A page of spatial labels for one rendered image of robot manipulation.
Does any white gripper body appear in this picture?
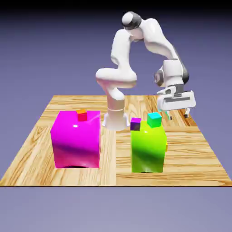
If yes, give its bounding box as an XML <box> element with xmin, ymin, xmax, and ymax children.
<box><xmin>156</xmin><ymin>90</ymin><xmax>197</xmax><ymax>112</ymax></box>

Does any small green cube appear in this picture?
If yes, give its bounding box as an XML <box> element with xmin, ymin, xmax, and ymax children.
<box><xmin>146</xmin><ymin>112</ymin><xmax>163</xmax><ymax>128</ymax></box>

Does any small purple cube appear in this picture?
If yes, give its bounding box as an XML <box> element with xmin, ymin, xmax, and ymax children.
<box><xmin>130</xmin><ymin>117</ymin><xmax>142</xmax><ymax>131</ymax></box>

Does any small red cube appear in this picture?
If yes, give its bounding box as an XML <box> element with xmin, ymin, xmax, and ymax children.
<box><xmin>76</xmin><ymin>108</ymin><xmax>88</xmax><ymax>122</ymax></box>

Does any large lime green box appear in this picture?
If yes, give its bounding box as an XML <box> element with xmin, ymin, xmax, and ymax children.
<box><xmin>130</xmin><ymin>120</ymin><xmax>168</xmax><ymax>174</ymax></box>

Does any large magenta box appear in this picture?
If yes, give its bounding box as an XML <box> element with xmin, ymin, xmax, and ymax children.
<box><xmin>50</xmin><ymin>110</ymin><xmax>102</xmax><ymax>169</ymax></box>

